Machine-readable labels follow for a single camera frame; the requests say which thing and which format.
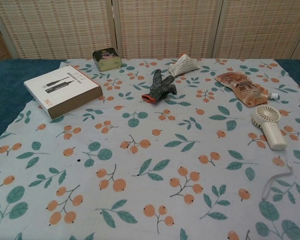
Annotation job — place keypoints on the white handheld fan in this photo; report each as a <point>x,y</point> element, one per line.
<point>271,127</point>

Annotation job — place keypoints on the grey glove with orange cuff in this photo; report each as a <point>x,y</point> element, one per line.
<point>161,87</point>

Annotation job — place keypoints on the floral fruit print tablecloth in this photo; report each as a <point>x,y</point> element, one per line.
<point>150,160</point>

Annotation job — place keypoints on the white printed snack packet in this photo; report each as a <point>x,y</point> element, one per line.
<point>183,65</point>

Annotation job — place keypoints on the green metal tin box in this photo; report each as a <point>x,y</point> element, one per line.
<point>107,60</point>

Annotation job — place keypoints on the woven bamboo folding screen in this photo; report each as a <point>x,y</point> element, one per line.
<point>150,27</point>

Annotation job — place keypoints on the brown spouted drink pouch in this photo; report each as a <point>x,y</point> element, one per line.
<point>242,87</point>

